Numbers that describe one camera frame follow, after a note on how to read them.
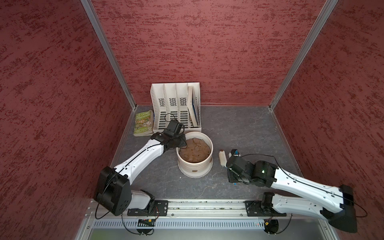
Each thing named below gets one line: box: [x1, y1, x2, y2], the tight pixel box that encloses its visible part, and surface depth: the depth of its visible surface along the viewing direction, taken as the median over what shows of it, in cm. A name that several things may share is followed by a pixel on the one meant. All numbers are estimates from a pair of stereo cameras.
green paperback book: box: [133, 109, 154, 137], surface depth 106 cm
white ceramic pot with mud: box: [176, 131, 214, 179], surface depth 85 cm
